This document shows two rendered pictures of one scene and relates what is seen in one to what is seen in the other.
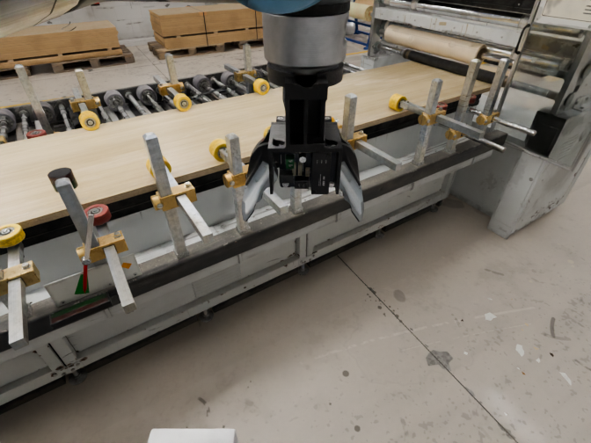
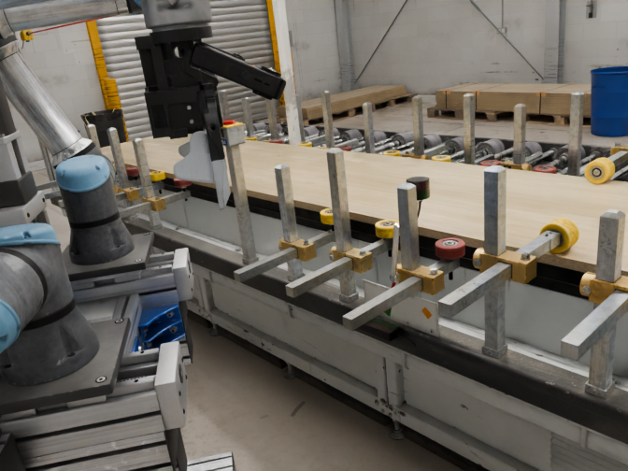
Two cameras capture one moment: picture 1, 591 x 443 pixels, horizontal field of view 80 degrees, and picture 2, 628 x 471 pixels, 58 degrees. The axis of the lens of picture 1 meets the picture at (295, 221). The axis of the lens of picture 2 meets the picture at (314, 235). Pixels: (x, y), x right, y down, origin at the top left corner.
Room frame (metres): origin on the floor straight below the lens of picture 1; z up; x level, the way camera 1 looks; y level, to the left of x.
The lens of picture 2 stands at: (0.38, -0.72, 1.50)
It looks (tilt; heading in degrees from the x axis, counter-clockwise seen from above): 20 degrees down; 82
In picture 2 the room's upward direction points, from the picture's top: 7 degrees counter-clockwise
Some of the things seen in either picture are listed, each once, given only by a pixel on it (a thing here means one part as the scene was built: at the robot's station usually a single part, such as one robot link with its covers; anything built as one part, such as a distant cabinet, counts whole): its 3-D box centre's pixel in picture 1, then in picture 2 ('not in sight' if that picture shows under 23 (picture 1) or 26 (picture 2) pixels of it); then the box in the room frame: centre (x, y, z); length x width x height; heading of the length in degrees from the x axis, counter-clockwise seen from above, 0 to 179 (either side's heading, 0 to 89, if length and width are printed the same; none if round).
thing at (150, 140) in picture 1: (167, 202); (494, 265); (0.95, 0.42, 0.93); 0.04 x 0.04 x 0.48; 33
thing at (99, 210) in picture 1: (100, 222); (449, 260); (0.94, 0.66, 0.85); 0.08 x 0.08 x 0.11
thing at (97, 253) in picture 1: (102, 247); (418, 277); (0.83, 0.61, 0.85); 0.14 x 0.06 x 0.05; 123
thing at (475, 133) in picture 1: (435, 116); not in sight; (1.64, -0.67, 0.95); 0.50 x 0.04 x 0.04; 33
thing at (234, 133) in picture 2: not in sight; (230, 135); (0.40, 1.27, 1.18); 0.07 x 0.07 x 0.08; 33
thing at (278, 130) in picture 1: (304, 127); (183, 84); (0.34, -0.01, 1.46); 0.09 x 0.08 x 0.12; 0
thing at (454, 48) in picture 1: (455, 48); not in sight; (2.55, -1.06, 1.05); 1.43 x 0.12 x 0.12; 33
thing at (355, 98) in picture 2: not in sight; (345, 100); (2.54, 9.12, 0.23); 2.41 x 0.77 x 0.17; 32
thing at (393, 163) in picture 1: (365, 148); not in sight; (1.32, -0.29, 0.95); 0.37 x 0.03 x 0.03; 33
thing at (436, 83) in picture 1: (426, 129); not in sight; (1.63, -0.63, 0.89); 0.04 x 0.04 x 0.48; 33
